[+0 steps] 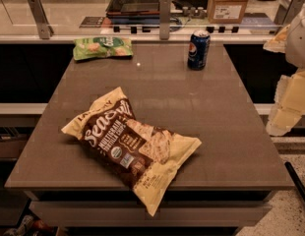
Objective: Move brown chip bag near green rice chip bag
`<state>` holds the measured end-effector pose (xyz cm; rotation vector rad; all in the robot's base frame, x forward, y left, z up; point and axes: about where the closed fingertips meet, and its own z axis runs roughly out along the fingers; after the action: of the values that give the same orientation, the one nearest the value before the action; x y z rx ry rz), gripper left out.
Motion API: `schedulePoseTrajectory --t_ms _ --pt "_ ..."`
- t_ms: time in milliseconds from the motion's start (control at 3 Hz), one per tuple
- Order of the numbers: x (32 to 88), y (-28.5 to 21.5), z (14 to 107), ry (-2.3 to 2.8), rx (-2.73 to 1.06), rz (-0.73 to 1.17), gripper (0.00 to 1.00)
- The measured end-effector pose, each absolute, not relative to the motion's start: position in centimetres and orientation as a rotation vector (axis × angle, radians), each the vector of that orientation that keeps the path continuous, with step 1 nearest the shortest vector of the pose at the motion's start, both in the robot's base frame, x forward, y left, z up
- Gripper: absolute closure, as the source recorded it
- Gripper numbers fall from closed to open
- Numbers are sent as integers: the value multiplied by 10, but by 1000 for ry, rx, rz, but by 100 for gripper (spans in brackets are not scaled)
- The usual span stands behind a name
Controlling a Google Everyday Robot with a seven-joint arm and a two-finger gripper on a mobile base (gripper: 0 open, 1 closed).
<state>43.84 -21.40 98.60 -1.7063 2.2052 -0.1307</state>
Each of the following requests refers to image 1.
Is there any brown multigrain chip bag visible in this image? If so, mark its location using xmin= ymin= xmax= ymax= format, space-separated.
xmin=62 ymin=88 xmax=202 ymax=215

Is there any table drawer front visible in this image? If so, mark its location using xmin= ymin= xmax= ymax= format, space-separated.
xmin=29 ymin=200 xmax=274 ymax=228

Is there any left metal bracket post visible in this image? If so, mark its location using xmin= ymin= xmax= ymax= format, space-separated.
xmin=27 ymin=0 xmax=54 ymax=39

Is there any middle metal bracket post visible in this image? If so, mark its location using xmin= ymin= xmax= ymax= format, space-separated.
xmin=159 ymin=0 xmax=171 ymax=40

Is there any cardboard box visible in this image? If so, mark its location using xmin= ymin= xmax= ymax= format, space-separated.
xmin=207 ymin=0 xmax=248 ymax=24

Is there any right metal bracket post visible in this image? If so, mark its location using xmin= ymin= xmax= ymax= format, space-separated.
xmin=274 ymin=0 xmax=305 ymax=26

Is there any dark tray with orange rim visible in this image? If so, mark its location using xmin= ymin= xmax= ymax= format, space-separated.
xmin=106 ymin=0 xmax=159 ymax=18

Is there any green rice chip bag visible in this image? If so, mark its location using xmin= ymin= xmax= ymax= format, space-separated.
xmin=73 ymin=36 xmax=133 ymax=61

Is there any blue soda can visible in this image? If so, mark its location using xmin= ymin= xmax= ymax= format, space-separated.
xmin=188 ymin=29 xmax=211 ymax=71

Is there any black rod on floor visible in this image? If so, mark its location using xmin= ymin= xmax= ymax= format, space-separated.
xmin=284 ymin=161 xmax=305 ymax=204

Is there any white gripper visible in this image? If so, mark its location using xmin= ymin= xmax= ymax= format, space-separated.
xmin=263 ymin=4 xmax=305 ymax=137

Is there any metal bracket post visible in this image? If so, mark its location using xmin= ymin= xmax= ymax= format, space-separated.
xmin=274 ymin=0 xmax=305 ymax=26
xmin=159 ymin=0 xmax=171 ymax=40
xmin=27 ymin=0 xmax=54 ymax=39

